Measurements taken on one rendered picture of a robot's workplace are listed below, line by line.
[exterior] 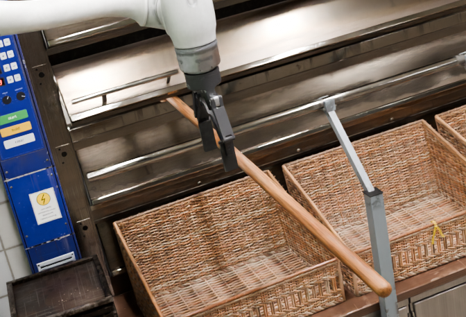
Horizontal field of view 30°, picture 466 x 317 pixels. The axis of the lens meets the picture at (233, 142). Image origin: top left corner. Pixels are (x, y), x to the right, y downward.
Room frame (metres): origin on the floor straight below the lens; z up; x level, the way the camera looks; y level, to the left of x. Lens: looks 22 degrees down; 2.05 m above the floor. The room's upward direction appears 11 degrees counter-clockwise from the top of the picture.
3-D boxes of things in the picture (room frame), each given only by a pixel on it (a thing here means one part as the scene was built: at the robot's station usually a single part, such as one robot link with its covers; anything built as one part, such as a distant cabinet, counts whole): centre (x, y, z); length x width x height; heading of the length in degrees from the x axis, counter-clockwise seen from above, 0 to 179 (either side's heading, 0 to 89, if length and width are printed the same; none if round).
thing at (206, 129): (1.83, 0.05, 1.34); 0.03 x 0.01 x 0.07; 106
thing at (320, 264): (2.35, 0.09, 0.72); 0.56 x 0.49 x 0.28; 107
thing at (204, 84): (1.76, 0.03, 1.47); 0.08 x 0.07 x 0.09; 16
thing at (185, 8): (1.77, 0.04, 1.65); 0.13 x 0.11 x 0.16; 14
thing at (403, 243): (2.51, -0.47, 0.72); 0.56 x 0.49 x 0.28; 106
